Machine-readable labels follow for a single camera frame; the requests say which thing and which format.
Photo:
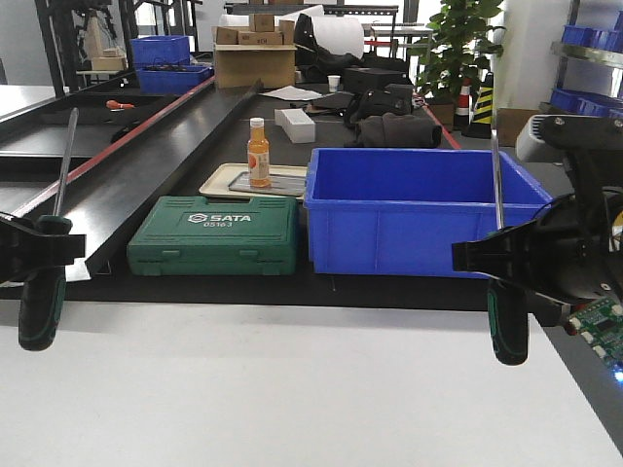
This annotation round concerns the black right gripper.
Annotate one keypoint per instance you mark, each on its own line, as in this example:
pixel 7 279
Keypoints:
pixel 574 252

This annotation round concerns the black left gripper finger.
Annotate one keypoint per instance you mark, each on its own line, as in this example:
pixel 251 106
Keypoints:
pixel 24 251

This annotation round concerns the green black screwdriver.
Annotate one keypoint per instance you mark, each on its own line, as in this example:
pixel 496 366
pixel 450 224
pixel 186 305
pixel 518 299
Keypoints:
pixel 509 326
pixel 43 293

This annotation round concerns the green circuit board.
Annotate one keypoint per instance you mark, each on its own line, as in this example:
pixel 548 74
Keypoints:
pixel 599 323

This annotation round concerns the black conveyor belt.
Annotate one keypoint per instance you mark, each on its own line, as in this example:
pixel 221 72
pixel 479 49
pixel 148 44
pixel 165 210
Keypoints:
pixel 174 156

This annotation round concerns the brown cardboard box on floor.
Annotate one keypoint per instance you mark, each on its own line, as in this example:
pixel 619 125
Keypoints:
pixel 509 124

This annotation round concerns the yellow black traffic cone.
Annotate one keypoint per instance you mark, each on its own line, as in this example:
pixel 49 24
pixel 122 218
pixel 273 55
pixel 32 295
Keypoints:
pixel 480 125

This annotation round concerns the green SATA tool case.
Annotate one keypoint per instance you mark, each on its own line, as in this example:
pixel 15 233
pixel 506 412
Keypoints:
pixel 193 236

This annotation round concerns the red white traffic cone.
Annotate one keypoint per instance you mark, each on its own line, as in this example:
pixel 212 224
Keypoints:
pixel 462 109

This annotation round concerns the large blue plastic bin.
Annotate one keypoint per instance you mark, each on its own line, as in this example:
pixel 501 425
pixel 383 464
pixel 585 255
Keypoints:
pixel 377 211

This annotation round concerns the dark grey cloth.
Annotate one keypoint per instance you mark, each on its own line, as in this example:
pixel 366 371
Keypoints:
pixel 392 131

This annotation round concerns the black bag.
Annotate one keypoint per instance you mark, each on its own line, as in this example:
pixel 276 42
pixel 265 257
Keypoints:
pixel 394 99

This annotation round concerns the metal shelf rack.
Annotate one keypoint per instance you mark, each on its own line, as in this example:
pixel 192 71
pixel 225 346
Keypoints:
pixel 588 50

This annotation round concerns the green potted plant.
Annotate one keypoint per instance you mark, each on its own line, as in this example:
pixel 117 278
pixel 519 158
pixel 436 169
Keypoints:
pixel 461 47

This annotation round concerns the blue bin far left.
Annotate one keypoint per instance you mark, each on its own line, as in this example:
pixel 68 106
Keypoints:
pixel 160 50

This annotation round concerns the orange juice bottle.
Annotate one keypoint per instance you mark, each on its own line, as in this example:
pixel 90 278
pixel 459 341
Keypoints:
pixel 258 155

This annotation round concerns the white paper cup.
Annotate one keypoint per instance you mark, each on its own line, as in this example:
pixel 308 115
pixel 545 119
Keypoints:
pixel 333 82

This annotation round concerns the white rectangular box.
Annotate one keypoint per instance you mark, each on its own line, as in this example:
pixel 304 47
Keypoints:
pixel 298 126

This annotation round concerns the large cardboard box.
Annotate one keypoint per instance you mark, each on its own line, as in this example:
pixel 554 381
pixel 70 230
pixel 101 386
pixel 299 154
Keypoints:
pixel 243 65

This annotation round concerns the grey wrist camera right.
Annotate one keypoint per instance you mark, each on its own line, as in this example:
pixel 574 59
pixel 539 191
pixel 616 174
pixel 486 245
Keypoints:
pixel 531 147

